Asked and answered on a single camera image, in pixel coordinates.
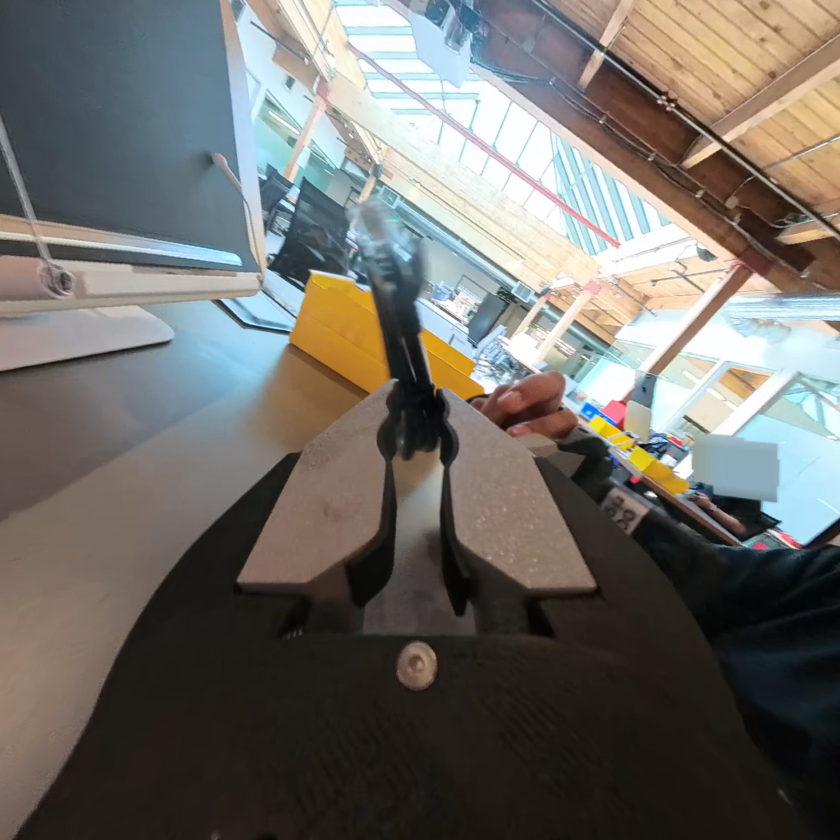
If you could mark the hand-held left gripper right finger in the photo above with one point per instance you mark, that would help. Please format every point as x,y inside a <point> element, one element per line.
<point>512,525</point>

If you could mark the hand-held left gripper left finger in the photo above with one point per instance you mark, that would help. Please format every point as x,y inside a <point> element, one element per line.
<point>328,512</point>

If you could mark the person's right forearm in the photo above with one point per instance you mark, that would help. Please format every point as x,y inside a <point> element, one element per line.
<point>774,623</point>

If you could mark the person's right hand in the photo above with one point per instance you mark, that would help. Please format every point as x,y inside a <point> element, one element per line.
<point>531,400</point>

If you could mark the small yellow bin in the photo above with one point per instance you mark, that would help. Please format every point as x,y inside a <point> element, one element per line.
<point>656,463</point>
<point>604,426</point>

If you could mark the yellow plastic bin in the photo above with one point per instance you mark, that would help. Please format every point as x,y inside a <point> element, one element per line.
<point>334,328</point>

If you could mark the black desk monitor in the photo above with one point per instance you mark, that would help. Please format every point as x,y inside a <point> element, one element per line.
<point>485,318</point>

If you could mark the black office chair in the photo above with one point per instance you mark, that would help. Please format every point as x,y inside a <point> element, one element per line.
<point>315,236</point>

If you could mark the red ceiling pipe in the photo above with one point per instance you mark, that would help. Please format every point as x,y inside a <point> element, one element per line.
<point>492,154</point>

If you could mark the white ceiling projector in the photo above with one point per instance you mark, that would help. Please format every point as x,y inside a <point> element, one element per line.
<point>443,39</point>

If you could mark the silver ventilation duct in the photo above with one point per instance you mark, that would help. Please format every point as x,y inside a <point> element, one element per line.
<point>787,308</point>

